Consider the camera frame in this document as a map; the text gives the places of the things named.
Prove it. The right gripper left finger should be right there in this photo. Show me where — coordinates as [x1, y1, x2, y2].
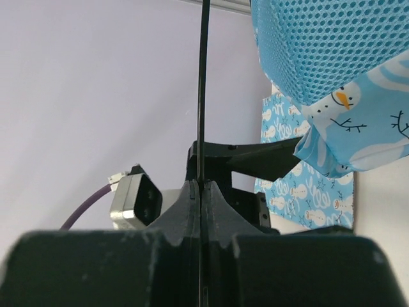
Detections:
[1, 181, 200, 306]

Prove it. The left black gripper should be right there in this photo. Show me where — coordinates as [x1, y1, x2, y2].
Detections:
[185, 138, 301, 235]

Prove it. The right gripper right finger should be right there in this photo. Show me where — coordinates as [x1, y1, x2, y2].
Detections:
[201, 182, 407, 306]

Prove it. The blue patterned pet tent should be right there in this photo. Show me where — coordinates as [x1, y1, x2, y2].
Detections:
[251, 1, 408, 178]

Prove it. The black tent pole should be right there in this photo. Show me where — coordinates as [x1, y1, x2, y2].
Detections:
[196, 0, 210, 306]

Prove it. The blue snowman patterned mat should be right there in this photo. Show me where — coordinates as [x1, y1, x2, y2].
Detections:
[255, 92, 353, 229]

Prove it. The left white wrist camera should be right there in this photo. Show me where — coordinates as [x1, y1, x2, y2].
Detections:
[108, 164, 180, 230]

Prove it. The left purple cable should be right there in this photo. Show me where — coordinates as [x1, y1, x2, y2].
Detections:
[59, 182, 112, 230]

